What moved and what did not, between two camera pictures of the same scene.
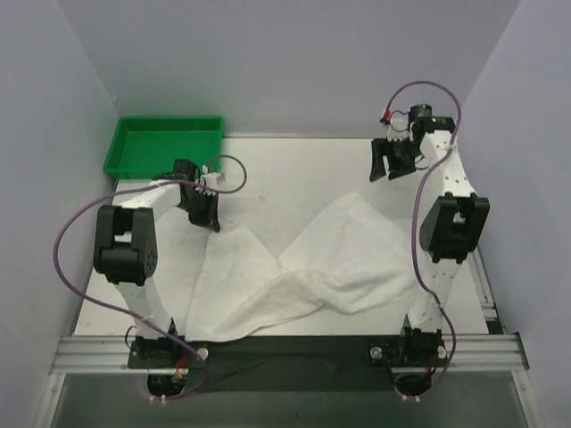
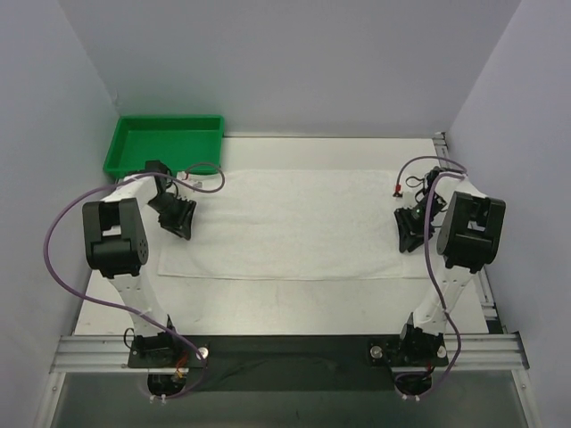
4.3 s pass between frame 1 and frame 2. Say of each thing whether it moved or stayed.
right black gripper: moved
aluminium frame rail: stayed
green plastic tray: stayed
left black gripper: moved
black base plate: stayed
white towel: moved
